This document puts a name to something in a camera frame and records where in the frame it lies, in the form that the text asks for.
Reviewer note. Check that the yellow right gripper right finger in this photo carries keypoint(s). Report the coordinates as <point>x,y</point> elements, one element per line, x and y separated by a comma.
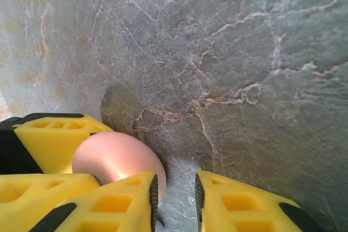
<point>244,210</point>

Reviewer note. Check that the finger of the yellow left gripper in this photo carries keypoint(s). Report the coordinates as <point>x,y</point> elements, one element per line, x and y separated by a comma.
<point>27,196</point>
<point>46,147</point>

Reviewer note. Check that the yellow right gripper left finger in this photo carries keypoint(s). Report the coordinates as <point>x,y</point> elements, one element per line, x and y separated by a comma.
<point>108,210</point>

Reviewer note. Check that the pink earbud charging case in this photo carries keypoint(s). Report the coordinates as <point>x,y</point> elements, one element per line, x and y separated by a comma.
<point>119,156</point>

